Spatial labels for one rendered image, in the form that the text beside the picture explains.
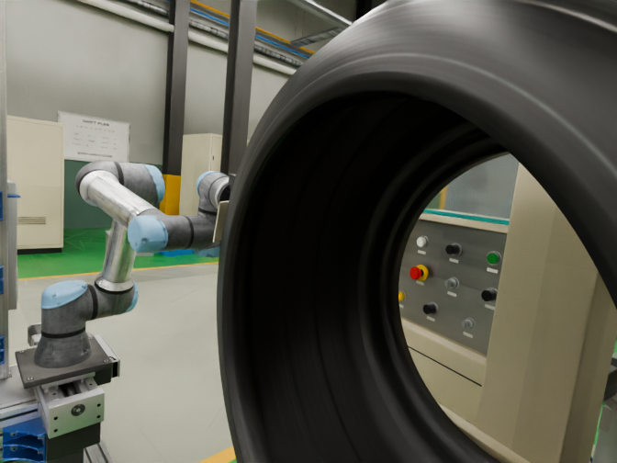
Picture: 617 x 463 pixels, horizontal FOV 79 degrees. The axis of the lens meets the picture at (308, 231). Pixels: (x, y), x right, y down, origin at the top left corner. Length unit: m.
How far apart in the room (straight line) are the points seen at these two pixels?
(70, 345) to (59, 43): 7.64
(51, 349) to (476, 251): 1.27
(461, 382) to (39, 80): 8.15
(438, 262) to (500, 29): 1.04
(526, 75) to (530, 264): 0.46
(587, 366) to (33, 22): 8.62
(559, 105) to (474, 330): 1.02
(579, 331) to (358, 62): 0.48
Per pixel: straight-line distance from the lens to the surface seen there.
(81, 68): 8.67
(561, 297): 0.64
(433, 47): 0.25
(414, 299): 1.30
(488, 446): 0.73
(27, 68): 8.51
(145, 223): 0.79
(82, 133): 8.50
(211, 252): 0.88
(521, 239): 0.65
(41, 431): 1.38
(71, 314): 1.34
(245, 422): 0.50
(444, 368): 1.21
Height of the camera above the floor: 1.33
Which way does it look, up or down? 7 degrees down
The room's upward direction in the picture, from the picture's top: 6 degrees clockwise
